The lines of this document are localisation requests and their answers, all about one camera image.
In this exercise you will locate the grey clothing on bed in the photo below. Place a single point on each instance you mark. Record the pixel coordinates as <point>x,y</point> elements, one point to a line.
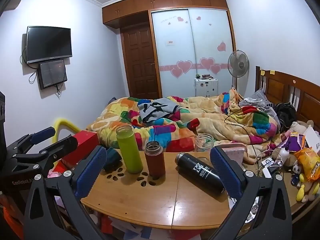
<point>152,110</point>

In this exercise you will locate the grey striped pillow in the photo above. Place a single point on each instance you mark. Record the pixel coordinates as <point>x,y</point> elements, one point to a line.
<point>260,101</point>

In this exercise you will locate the small black wall monitor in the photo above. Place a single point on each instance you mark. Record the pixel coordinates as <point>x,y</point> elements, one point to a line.
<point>51,73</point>

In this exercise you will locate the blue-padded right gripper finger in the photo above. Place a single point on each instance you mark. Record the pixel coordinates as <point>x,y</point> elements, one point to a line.
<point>273,219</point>
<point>54,210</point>

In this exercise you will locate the frosted sliding wardrobe with hearts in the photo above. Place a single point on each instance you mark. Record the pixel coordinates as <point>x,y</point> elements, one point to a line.
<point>192,44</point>

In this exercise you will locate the black bag on bed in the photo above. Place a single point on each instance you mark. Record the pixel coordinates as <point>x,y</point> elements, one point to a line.
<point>286,114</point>

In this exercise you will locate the colourful patchwork quilt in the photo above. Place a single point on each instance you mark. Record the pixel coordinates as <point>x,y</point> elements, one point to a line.
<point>220,116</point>

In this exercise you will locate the green tall bottle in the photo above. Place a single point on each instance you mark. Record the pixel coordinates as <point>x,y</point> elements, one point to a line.
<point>129,149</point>

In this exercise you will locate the clear glass jar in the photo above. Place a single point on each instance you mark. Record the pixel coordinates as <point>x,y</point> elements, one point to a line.
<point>204,142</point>

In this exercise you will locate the wooden overhead cabinets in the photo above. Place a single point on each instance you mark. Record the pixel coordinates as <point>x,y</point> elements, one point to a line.
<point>121,9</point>

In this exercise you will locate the red box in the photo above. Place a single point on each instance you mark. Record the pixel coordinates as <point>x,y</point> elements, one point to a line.
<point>87,141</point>

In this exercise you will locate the red-brown bottle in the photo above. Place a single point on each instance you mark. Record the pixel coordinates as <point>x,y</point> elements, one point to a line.
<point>155,159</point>

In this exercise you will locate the standing electric fan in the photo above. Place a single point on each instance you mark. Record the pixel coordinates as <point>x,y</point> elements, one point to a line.
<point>238,67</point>

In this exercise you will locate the brown wooden door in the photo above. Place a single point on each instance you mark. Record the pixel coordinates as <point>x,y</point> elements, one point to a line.
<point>139,61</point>

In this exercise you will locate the black thermos lying down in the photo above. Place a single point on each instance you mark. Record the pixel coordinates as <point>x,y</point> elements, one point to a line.
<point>200,172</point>

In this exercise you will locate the wooden headboard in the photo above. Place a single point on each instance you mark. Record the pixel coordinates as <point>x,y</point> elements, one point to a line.
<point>280,87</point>

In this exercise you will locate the orange snack bag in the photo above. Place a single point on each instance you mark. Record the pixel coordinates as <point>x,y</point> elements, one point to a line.
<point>309,160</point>

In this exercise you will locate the yellow curved tube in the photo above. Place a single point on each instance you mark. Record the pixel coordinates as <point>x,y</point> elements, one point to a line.
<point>62,123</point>

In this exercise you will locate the yellow plush toy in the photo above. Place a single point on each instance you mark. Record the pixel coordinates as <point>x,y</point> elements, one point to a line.
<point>307,191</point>

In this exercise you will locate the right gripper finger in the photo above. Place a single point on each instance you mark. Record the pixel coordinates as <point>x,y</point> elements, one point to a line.
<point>54,152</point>
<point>36,138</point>

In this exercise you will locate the pink notebook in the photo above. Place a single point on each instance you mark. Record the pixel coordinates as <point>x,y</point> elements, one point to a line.
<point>235,151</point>

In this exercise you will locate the white small cabinet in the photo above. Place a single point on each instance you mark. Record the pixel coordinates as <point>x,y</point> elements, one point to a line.
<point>206,87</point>

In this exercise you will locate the dark teal hexagonal cup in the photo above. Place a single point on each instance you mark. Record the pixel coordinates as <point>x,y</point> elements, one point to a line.
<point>113,159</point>

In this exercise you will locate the wall-mounted black television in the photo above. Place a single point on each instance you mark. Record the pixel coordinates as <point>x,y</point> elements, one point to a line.
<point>47,43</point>

